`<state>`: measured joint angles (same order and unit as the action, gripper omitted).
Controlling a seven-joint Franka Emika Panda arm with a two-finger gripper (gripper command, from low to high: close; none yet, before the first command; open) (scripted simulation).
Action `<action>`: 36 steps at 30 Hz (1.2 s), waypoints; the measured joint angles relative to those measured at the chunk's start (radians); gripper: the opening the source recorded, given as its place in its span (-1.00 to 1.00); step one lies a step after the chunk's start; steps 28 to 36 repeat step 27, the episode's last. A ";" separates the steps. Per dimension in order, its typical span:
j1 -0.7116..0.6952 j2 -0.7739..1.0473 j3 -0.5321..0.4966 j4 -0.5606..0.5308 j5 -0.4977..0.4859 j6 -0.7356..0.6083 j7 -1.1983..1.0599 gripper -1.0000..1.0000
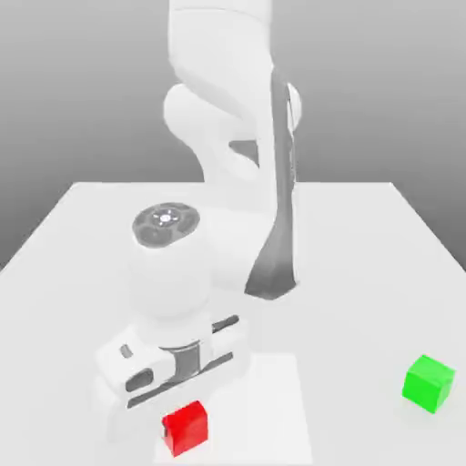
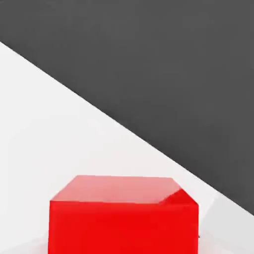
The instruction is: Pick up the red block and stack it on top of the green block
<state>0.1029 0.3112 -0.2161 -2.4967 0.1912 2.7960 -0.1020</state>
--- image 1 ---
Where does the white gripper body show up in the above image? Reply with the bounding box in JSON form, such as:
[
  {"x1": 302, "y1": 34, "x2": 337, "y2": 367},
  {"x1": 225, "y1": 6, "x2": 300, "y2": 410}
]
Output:
[{"x1": 106, "y1": 349, "x2": 255, "y2": 444}]

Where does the small green cube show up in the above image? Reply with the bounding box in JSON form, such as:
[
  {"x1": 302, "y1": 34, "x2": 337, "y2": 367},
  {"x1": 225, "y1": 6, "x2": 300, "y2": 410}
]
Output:
[{"x1": 401, "y1": 354, "x2": 457, "y2": 415}]

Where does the small red cube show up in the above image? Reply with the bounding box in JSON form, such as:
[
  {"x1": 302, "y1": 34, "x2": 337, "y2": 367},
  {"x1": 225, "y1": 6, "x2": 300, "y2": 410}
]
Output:
[{"x1": 161, "y1": 400, "x2": 209, "y2": 459}]

